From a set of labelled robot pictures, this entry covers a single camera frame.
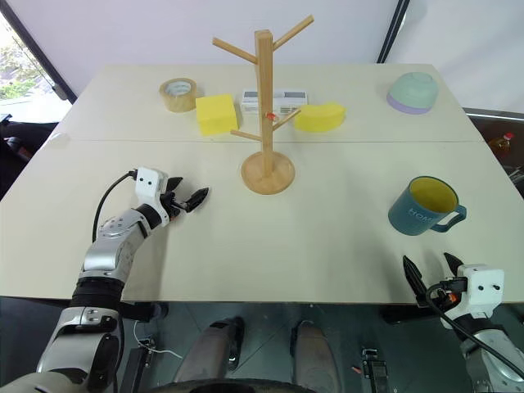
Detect yellow rectangular sponge block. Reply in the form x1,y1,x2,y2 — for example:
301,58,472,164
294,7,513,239
195,93,241,137

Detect teal mug yellow inside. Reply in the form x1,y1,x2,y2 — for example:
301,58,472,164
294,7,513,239
387,175,468,238

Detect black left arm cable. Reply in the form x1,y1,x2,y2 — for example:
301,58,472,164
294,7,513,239
92,169,138,242

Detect bottle with red cap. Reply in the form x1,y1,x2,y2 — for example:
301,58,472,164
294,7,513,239
487,131,515,159

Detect black diagonal frame bar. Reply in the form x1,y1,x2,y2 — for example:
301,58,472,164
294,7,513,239
376,0,411,64
0,0,79,104

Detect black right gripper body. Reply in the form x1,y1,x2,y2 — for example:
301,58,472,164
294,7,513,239
416,276,469,309

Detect dark rounded robot foot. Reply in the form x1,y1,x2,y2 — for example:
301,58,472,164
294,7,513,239
174,317,246,386
289,319,341,390

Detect yellow curved sponge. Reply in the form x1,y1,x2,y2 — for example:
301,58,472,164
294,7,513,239
293,102,348,133

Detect green purple upturned bowl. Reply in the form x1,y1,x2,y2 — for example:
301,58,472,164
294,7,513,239
386,71,438,115

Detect white thin floor cable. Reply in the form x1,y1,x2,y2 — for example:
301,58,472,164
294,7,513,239
131,319,183,360

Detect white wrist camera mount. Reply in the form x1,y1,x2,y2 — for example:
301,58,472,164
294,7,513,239
443,264,505,322
134,166,170,228

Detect brown packing tape roll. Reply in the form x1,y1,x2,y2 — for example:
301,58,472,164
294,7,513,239
159,77,198,114

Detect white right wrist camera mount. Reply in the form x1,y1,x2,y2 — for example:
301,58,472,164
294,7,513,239
443,264,505,322

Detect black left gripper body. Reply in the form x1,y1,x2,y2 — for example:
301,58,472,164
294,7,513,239
160,182,192,219

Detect wooden mug tree stand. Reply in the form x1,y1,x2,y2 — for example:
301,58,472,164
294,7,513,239
211,14,315,196

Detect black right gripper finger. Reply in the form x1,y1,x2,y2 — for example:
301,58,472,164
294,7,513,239
402,255,429,305
444,252,465,278

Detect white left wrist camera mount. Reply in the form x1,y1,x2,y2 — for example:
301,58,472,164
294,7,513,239
134,166,170,228

